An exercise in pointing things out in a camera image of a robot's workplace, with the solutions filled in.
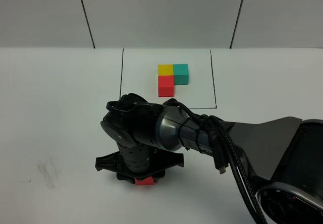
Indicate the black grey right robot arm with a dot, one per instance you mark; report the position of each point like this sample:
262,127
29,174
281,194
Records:
277,165

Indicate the yellow template cube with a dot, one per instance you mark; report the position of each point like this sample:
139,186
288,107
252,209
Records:
165,70

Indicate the teal template cube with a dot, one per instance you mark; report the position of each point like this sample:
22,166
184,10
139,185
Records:
181,74

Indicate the red template cube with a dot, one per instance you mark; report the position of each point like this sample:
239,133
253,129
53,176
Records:
166,86

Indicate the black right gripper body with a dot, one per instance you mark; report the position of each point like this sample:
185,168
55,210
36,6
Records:
139,162

